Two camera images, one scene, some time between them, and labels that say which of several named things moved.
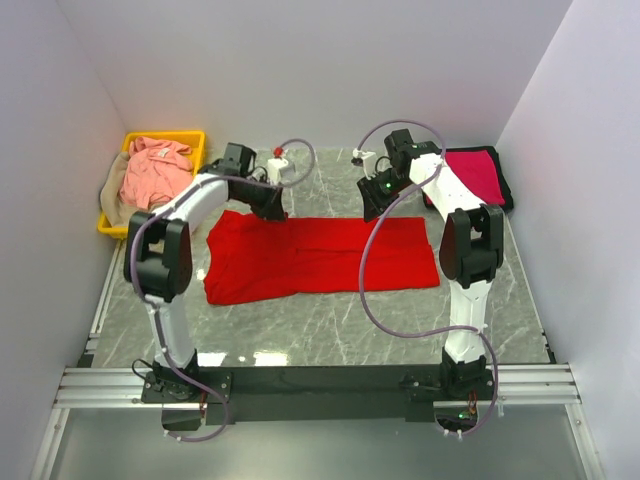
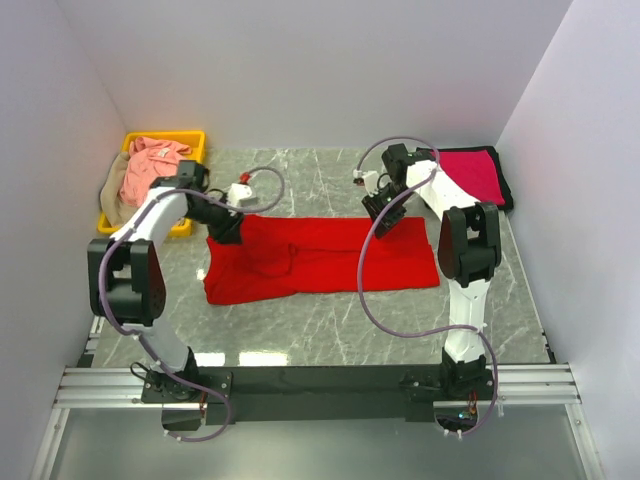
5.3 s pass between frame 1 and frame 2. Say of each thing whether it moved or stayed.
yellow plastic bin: stayed
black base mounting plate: stayed
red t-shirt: stayed
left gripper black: moved
